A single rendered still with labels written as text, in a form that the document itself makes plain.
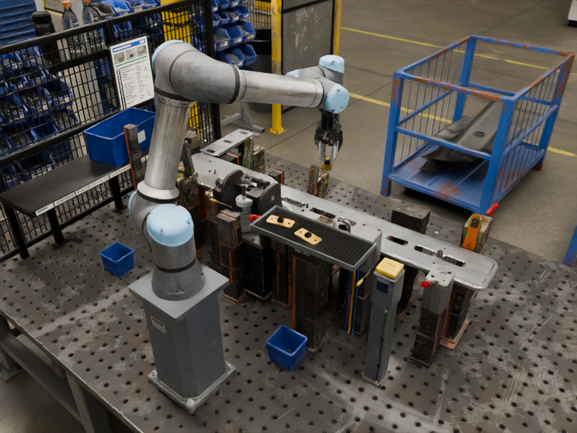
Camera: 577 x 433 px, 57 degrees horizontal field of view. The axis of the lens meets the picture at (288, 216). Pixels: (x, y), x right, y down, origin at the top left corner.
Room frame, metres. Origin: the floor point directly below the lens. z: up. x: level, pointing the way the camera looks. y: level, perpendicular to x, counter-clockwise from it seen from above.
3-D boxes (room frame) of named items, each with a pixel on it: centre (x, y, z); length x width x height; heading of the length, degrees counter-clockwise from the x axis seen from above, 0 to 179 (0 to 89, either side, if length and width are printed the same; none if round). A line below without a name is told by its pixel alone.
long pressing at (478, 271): (1.72, -0.09, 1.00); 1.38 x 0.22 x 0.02; 55
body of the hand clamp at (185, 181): (1.86, 0.40, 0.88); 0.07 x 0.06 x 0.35; 145
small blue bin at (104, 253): (1.73, 0.70, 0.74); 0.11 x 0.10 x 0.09; 55
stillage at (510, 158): (3.66, -1.38, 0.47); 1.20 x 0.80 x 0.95; 140
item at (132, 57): (2.39, 0.71, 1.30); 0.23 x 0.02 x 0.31; 145
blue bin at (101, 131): (2.16, 0.72, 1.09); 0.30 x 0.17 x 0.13; 153
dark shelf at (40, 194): (2.08, 0.78, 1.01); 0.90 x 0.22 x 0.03; 145
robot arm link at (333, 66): (1.60, -0.13, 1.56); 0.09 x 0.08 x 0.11; 122
